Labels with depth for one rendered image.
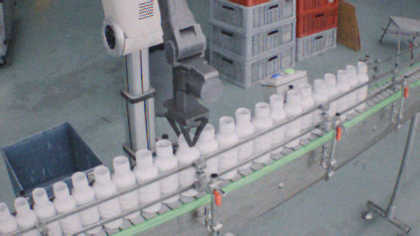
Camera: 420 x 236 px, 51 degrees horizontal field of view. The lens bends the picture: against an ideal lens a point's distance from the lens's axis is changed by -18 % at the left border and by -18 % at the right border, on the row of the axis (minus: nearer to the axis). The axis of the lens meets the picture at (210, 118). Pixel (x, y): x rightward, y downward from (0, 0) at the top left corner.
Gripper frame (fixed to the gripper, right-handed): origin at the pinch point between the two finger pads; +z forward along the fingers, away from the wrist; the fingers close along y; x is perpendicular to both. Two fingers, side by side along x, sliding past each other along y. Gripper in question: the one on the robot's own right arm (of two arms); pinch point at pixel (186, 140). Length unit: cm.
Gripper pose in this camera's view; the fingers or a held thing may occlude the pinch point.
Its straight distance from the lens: 125.9
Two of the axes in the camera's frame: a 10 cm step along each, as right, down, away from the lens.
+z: 0.0, 8.6, 5.1
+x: 8.0, -3.1, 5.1
